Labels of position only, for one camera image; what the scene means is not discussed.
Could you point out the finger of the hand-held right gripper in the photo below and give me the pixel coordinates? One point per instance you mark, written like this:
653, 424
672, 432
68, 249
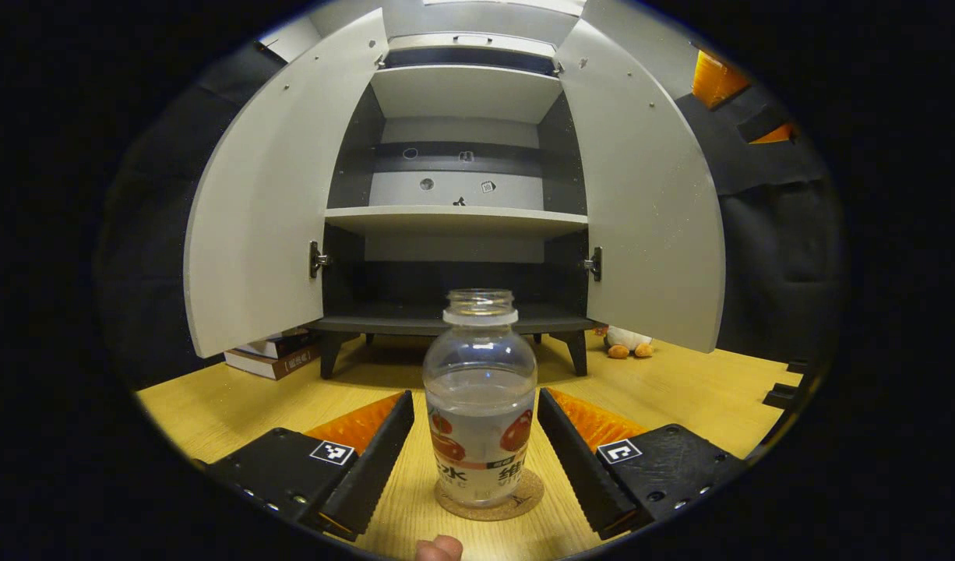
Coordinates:
762, 123
715, 78

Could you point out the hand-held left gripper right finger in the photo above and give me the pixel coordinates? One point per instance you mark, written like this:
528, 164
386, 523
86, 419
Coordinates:
579, 460

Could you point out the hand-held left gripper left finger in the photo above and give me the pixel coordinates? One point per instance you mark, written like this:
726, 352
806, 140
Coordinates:
376, 460

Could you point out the round cork coaster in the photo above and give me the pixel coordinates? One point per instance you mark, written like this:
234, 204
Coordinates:
526, 499

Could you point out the clear bottle red label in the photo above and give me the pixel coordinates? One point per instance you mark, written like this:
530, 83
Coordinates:
477, 374

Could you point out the white cabinet door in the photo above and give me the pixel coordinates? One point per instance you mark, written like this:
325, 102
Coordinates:
649, 202
267, 202

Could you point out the white cabinet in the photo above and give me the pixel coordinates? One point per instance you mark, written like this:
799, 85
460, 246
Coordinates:
454, 191

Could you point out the white cabinet shelf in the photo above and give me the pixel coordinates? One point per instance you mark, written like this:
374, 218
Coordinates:
454, 220
466, 92

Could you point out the white cabinet drawer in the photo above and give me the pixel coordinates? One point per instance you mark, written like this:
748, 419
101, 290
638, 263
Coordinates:
423, 43

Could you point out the white plush toy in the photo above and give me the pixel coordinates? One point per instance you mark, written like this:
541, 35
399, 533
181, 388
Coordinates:
625, 340

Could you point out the brown book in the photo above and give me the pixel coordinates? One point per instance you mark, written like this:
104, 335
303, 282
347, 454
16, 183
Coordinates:
279, 365

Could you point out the ceiling light panel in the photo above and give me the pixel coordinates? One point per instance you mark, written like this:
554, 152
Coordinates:
524, 5

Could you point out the dark stepped object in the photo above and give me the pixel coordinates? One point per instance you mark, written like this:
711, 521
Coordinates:
781, 396

